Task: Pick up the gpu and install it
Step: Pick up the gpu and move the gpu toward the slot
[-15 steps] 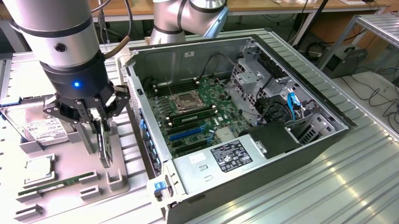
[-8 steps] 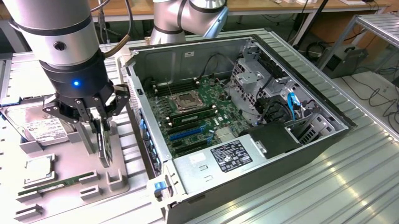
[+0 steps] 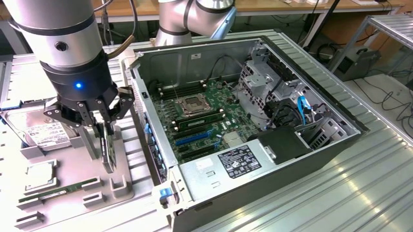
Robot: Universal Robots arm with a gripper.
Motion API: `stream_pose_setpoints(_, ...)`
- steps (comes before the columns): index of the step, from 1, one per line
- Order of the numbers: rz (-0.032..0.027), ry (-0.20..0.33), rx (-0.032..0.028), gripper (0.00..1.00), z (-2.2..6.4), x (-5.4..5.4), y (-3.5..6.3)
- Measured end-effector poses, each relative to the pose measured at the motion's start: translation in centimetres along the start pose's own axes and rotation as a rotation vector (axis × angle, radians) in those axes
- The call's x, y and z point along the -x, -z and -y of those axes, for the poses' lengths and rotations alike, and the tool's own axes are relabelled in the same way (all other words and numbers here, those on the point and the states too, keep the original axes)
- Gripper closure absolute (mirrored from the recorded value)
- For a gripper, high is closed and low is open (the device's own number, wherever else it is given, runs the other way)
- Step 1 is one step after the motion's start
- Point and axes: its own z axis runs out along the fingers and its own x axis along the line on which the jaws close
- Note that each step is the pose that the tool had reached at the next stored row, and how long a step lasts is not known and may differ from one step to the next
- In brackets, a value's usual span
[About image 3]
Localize installed RAM stick with label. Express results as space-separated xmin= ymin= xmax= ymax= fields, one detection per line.
xmin=177 ymin=113 xmax=224 ymax=129

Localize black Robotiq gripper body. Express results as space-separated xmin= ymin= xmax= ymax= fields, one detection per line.
xmin=39 ymin=52 xmax=120 ymax=104

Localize grey plastic parts rack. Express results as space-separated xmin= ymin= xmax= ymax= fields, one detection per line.
xmin=15 ymin=116 xmax=137 ymax=230

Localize hard disk drive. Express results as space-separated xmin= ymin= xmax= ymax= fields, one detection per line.
xmin=0 ymin=95 xmax=66 ymax=148

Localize metal slat side table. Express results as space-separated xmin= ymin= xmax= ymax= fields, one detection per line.
xmin=364 ymin=14 xmax=413 ymax=61

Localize black plastic shroud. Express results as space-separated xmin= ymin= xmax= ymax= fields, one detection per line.
xmin=257 ymin=125 xmax=315 ymax=165

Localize thin socket locking lever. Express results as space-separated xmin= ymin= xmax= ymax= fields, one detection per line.
xmin=172 ymin=82 xmax=182 ymax=101

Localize green loose RAM stick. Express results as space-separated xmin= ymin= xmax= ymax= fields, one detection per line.
xmin=19 ymin=178 xmax=98 ymax=203

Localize long black expansion slot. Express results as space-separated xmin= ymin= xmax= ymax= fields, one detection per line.
xmin=173 ymin=126 xmax=208 ymax=139
xmin=182 ymin=151 xmax=219 ymax=163
xmin=180 ymin=144 xmax=216 ymax=157

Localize grey power supply unit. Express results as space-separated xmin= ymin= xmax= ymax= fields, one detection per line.
xmin=178 ymin=139 xmax=280 ymax=203

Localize black box device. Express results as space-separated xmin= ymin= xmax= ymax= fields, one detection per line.
xmin=336 ymin=48 xmax=382 ymax=82

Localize silver hard disk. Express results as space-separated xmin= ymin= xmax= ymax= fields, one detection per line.
xmin=5 ymin=102 xmax=81 ymax=152

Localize open grey PC case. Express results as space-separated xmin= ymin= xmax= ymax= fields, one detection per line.
xmin=118 ymin=29 xmax=371 ymax=232

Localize blue expansion slot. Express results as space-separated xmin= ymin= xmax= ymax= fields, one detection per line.
xmin=176 ymin=133 xmax=210 ymax=145

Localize black arm cable olive sleeve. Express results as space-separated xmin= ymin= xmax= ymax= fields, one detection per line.
xmin=106 ymin=0 xmax=138 ymax=58

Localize silver chipset heatsink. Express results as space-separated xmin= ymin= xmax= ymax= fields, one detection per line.
xmin=223 ymin=132 xmax=248 ymax=148

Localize silver CPU chip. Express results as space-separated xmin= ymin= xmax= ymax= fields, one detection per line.
xmin=26 ymin=164 xmax=55 ymax=190

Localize green motherboard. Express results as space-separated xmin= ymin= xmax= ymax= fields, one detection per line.
xmin=150 ymin=79 xmax=264 ymax=164

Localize silver disk bay cage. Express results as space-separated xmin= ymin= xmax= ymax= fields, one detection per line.
xmin=239 ymin=59 xmax=292 ymax=119

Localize wooden desk with metal frame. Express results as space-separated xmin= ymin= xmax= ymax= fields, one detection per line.
xmin=0 ymin=0 xmax=402 ymax=27

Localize graphics card with silver bracket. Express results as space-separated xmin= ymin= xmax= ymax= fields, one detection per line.
xmin=94 ymin=113 xmax=117 ymax=174

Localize black power wire bundle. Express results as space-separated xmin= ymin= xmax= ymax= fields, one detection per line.
xmin=264 ymin=99 xmax=308 ymax=129

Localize long black wire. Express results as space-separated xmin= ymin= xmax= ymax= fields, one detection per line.
xmin=206 ymin=55 xmax=244 ymax=82

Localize blue SATA wire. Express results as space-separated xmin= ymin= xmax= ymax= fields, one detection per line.
xmin=297 ymin=95 xmax=313 ymax=125

